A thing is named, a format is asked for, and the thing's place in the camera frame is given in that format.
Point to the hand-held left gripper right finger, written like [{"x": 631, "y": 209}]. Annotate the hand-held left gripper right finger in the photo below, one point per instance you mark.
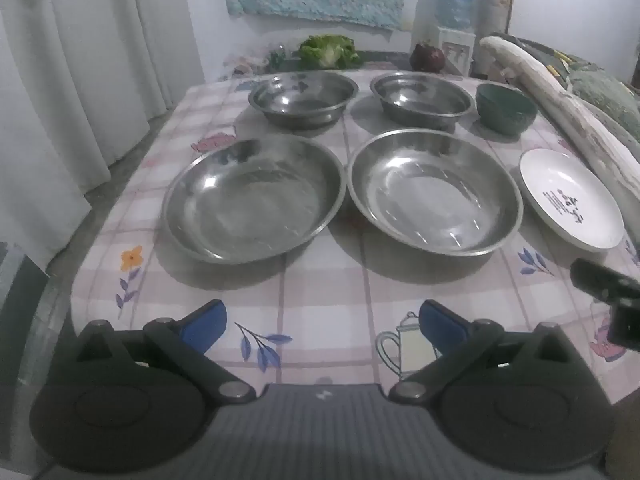
[{"x": 440, "y": 322}]

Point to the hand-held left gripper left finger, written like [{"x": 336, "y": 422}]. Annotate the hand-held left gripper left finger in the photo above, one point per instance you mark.
[{"x": 205, "y": 322}]

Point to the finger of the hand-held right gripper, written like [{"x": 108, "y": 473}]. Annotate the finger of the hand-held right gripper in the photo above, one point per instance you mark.
[{"x": 600, "y": 280}]

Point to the white printed plate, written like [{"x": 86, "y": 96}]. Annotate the white printed plate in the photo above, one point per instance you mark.
[{"x": 550, "y": 175}]

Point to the large stainless steel plate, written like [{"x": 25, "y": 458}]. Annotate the large stainless steel plate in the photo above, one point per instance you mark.
[
  {"x": 250, "y": 205},
  {"x": 430, "y": 195}
]

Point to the green ceramic bowl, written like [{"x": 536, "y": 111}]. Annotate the green ceramic bowl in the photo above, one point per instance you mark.
[{"x": 505, "y": 110}]

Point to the stainless steel bowl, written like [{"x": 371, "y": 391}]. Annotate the stainless steel bowl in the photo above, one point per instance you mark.
[
  {"x": 422, "y": 100},
  {"x": 300, "y": 97}
]

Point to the rolled white quilt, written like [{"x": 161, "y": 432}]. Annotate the rolled white quilt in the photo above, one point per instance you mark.
[{"x": 575, "y": 115}]

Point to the green blanket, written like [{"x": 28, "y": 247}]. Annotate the green blanket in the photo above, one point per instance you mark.
[{"x": 605, "y": 95}]

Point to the white plastic bag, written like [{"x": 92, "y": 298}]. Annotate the white plastic bag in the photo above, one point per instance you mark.
[{"x": 245, "y": 65}]

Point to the dark side table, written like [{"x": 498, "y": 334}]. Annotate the dark side table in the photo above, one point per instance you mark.
[{"x": 385, "y": 57}]

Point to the white curtain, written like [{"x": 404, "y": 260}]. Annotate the white curtain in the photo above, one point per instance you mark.
[{"x": 75, "y": 85}]

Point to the white water dispenser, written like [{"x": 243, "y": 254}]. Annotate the white water dispenser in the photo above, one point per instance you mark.
[{"x": 452, "y": 47}]

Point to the patterned paper roll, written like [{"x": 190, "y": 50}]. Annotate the patterned paper roll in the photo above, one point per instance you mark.
[{"x": 495, "y": 10}]

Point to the napa cabbage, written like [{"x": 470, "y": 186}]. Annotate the napa cabbage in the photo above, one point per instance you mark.
[{"x": 327, "y": 50}]

